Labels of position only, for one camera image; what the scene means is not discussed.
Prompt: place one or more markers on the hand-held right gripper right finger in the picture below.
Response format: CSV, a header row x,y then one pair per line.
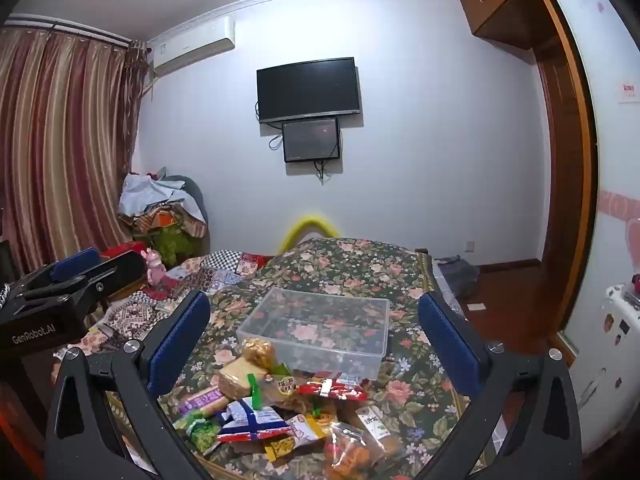
x,y
450,345

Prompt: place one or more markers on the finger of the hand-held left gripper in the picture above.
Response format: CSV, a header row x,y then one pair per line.
x,y
125,272
75,262

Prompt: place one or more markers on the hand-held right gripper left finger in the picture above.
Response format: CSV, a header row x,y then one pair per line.
x,y
180,345

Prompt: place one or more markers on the puffed snack clear bag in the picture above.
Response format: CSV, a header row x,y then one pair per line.
x,y
257,352

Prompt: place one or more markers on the green snack packet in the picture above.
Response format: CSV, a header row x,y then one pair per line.
x,y
200,434

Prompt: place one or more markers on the blue and white snack packet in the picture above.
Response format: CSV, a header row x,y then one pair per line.
x,y
250,420

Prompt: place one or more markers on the biscuit packet round label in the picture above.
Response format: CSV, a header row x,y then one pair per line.
x,y
286,386

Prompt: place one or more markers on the red snack packet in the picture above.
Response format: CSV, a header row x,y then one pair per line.
x,y
330,390

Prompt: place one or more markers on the clear plastic storage box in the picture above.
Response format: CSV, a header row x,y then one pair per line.
x,y
315,330

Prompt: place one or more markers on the orange fried snack clear bag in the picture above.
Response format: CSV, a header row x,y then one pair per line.
x,y
350,455

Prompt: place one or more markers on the pink plush toy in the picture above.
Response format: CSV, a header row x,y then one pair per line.
x,y
154,267

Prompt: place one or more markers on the white paper sheet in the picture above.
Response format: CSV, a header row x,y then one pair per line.
x,y
475,306

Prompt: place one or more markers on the green patterned fabric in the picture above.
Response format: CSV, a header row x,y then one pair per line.
x,y
172,245

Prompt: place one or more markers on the purple snack packet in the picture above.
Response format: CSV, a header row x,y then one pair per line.
x,y
200,401

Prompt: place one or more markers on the clear cookie bag green strip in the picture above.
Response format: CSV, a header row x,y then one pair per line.
x,y
234,380

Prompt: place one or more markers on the grey bag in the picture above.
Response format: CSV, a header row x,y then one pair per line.
x,y
457,275

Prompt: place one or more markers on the pile of clothes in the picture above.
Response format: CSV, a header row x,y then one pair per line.
x,y
150,200

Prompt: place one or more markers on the patchwork quilt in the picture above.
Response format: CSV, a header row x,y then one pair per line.
x,y
220,272

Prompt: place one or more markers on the dark grey chair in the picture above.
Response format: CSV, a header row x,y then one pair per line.
x,y
195,195

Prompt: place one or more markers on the biscuit packet green label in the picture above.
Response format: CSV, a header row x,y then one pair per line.
x,y
376,425

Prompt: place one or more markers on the dark floral bedspread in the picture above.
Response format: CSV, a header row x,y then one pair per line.
x,y
350,270

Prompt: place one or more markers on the striped brown curtain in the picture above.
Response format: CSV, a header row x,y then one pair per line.
x,y
65,135

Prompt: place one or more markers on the yellow snack packet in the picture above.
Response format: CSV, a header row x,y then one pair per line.
x,y
280,448

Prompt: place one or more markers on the pink and white snack packet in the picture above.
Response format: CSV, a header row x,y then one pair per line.
x,y
306,428

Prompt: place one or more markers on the small white fridge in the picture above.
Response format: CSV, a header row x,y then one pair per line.
x,y
605,370

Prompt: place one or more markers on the yellow foam tube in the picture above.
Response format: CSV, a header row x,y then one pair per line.
x,y
307,222

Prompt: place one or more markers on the white air conditioner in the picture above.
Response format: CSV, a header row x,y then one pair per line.
x,y
195,47

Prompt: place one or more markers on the white sliding door pink stickers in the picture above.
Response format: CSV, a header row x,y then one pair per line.
x,y
615,170

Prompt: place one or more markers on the wooden overhead cabinet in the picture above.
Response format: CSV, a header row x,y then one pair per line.
x,y
500,5

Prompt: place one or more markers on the white wall outlet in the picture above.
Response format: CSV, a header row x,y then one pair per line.
x,y
469,246

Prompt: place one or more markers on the wooden door frame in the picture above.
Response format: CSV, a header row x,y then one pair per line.
x,y
565,160

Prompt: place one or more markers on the small black wall monitor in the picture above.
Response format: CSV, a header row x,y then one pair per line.
x,y
311,140

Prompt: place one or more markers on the white curtain rail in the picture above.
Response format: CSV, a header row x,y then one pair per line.
x,y
70,30

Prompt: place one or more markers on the large black wall television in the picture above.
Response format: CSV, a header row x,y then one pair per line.
x,y
308,89

